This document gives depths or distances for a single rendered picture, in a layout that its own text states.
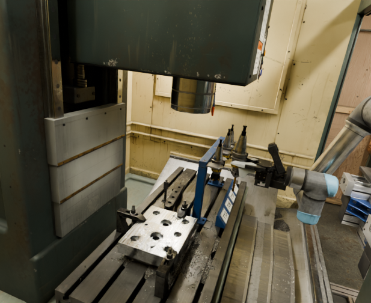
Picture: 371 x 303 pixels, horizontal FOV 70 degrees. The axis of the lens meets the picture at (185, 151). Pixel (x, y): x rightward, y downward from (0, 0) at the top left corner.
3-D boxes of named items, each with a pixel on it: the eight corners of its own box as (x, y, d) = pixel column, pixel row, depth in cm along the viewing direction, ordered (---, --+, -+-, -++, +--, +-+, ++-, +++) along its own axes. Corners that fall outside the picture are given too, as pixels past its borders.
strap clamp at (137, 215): (145, 235, 119) (147, 207, 114) (142, 240, 116) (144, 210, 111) (119, 227, 123) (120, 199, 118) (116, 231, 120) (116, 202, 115)
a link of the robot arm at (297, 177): (305, 174, 90) (303, 165, 97) (291, 170, 91) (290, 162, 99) (299, 193, 93) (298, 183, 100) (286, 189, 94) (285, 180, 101)
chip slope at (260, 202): (272, 208, 208) (279, 178, 199) (268, 271, 145) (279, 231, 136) (167, 181, 232) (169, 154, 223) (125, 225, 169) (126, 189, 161)
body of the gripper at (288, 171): (252, 184, 98) (285, 193, 94) (256, 163, 95) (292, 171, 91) (254, 177, 104) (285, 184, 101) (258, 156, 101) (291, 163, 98)
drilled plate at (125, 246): (196, 227, 122) (197, 218, 120) (172, 272, 96) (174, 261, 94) (151, 214, 128) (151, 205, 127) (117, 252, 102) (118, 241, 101)
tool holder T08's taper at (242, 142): (235, 149, 102) (239, 132, 100) (247, 151, 100) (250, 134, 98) (233, 152, 98) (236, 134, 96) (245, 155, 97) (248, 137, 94)
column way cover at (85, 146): (123, 192, 154) (125, 103, 136) (62, 240, 111) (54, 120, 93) (116, 189, 155) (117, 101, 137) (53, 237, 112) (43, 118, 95)
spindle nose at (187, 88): (180, 103, 110) (183, 73, 106) (216, 110, 105) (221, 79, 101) (162, 109, 96) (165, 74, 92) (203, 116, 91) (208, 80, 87)
